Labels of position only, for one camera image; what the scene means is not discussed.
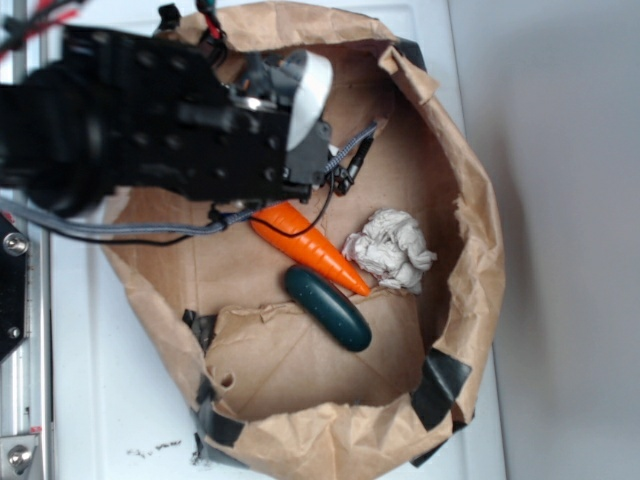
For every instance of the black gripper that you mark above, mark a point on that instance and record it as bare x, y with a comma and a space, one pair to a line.
157, 115

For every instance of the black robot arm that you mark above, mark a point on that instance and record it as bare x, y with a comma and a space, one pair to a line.
45, 146

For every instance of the crumpled white paper ball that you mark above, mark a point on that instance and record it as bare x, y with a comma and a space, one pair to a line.
392, 248

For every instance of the orange toy carrot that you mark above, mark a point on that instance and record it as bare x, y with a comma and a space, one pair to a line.
285, 228

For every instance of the dark green toy cucumber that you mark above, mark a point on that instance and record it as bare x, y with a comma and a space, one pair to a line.
329, 307

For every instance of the brown paper bag tray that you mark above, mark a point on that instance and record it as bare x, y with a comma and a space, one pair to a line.
286, 375

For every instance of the black bracket with screws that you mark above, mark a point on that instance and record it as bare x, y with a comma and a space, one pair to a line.
13, 279

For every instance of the aluminium rail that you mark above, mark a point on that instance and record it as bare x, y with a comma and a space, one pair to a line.
26, 375

